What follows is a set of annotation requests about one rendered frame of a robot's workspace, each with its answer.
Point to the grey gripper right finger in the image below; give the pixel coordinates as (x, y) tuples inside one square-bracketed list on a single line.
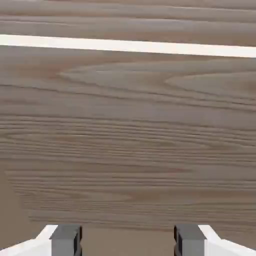
[(191, 243)]

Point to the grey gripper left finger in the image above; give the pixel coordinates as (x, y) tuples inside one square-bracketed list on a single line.
[(62, 243)]

